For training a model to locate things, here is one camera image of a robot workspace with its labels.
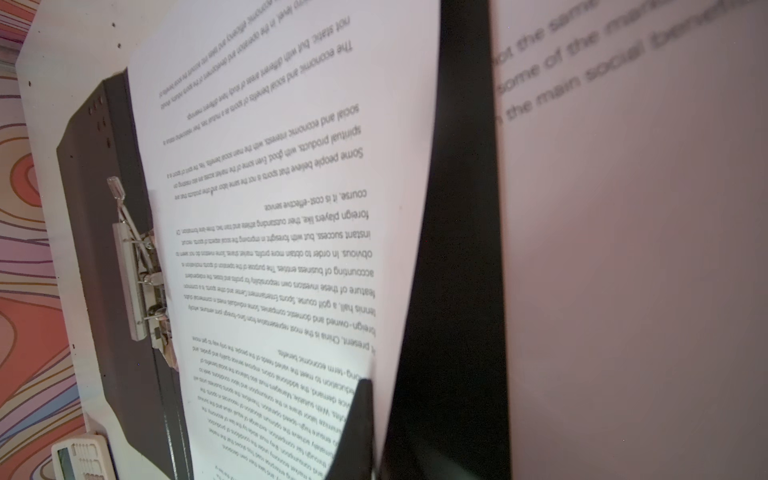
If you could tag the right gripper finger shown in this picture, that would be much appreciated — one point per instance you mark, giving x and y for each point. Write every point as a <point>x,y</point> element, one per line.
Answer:
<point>354,457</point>

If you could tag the orange black file folder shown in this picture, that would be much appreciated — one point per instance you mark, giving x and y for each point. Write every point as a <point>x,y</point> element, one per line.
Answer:
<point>450,417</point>

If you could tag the printed paper sheet back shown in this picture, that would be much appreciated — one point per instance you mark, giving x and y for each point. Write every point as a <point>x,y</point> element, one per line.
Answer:
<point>286,147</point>

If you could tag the printed paper sheet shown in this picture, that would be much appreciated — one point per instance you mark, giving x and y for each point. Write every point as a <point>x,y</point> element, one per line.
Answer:
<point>286,147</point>
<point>632,141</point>

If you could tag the printed paper sheet front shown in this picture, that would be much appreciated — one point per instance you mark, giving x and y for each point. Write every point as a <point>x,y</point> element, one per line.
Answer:
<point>632,141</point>

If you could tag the pink white calculator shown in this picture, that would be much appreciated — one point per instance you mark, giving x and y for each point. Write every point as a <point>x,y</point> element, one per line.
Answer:
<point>83,457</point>

